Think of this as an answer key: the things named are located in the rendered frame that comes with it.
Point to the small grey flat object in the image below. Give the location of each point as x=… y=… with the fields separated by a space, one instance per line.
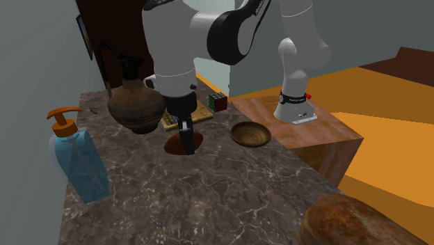
x=93 y=110

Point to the brown wooden bowl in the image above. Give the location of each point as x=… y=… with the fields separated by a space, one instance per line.
x=251 y=135

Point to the red-brown round plate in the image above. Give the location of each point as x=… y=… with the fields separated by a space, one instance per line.
x=173 y=145

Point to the colourful puzzle cube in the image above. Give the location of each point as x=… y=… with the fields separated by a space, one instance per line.
x=218 y=102

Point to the brown jug with black neck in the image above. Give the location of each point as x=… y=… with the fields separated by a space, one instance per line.
x=135 y=105

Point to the dark framed wall picture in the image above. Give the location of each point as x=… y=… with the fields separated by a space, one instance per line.
x=84 y=35

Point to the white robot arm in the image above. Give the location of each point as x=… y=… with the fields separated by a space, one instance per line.
x=169 y=44

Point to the brown bread loaf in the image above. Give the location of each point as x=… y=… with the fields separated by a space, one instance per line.
x=349 y=224

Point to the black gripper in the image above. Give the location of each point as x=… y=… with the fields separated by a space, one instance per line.
x=181 y=103

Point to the red-brown wooden robot stand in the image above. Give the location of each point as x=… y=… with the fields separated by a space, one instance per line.
x=305 y=135

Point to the blue soap dispenser orange pump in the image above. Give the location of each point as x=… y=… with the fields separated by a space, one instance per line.
x=83 y=166

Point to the dark brown door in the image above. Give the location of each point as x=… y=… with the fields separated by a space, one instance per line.
x=115 y=23

